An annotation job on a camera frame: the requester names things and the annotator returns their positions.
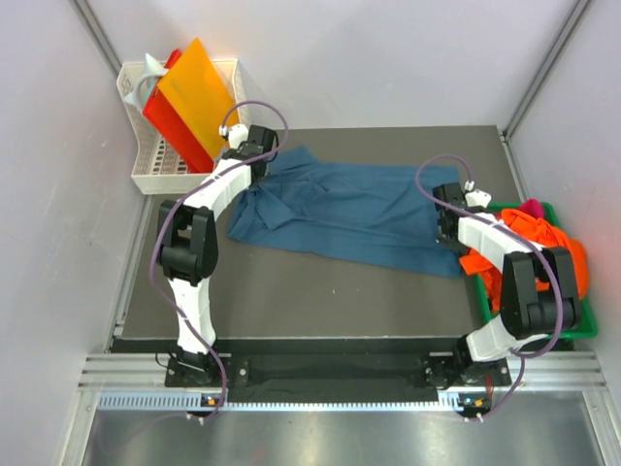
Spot blue t shirt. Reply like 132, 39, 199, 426
226, 146, 462, 279

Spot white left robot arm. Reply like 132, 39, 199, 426
156, 124, 279, 387

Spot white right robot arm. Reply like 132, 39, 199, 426
432, 183, 583, 384

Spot orange plastic board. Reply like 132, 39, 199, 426
157, 38, 236, 158

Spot pink t shirt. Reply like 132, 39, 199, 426
518, 198, 545, 219

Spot orange t shirt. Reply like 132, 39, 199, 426
458, 208, 591, 312

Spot red plastic board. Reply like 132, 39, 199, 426
143, 50, 214, 173

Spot green plastic bin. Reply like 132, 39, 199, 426
460, 202, 598, 340

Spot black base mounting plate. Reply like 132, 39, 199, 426
176, 337, 511, 402

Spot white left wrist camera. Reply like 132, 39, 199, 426
218, 123, 249, 150

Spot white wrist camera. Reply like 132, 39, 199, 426
464, 181, 492, 213
218, 123, 249, 150

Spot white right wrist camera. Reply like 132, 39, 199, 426
464, 181, 492, 213

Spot light blue plastic ring tool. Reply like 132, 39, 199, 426
123, 53, 169, 112

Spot grey slotted cable duct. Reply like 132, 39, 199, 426
97, 391, 463, 413

